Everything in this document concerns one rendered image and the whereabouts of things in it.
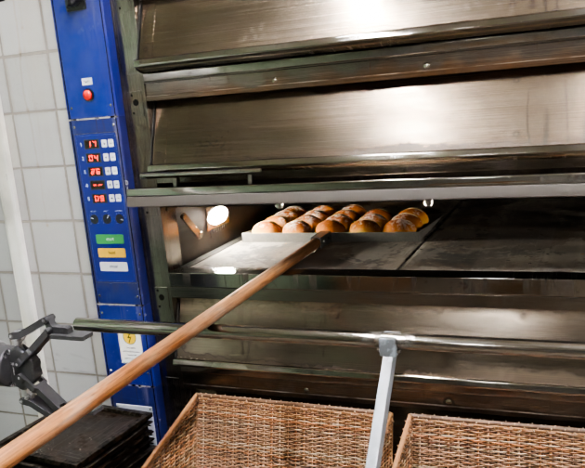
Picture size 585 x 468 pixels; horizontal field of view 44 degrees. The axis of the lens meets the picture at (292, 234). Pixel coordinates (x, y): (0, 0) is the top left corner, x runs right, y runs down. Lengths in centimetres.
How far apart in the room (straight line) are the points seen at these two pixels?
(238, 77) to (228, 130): 13
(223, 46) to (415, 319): 79
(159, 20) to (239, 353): 86
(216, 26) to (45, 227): 78
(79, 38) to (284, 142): 61
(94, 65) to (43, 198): 43
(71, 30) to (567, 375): 145
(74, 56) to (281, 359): 94
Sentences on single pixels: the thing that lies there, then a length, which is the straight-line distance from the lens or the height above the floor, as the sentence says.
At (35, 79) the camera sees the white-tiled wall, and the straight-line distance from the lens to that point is 213.
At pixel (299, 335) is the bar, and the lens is 142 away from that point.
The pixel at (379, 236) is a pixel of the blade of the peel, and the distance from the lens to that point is 208.
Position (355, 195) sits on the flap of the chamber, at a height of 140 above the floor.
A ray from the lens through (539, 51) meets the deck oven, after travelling 161.
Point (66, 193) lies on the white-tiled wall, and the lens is 211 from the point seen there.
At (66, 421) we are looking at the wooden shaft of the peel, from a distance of 115.
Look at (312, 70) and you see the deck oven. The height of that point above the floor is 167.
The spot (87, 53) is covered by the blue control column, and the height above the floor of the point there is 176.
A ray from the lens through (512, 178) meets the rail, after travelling 148.
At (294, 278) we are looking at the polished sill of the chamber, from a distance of 181.
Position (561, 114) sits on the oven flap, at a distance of 161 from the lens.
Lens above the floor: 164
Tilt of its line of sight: 12 degrees down
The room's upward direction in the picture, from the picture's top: 5 degrees counter-clockwise
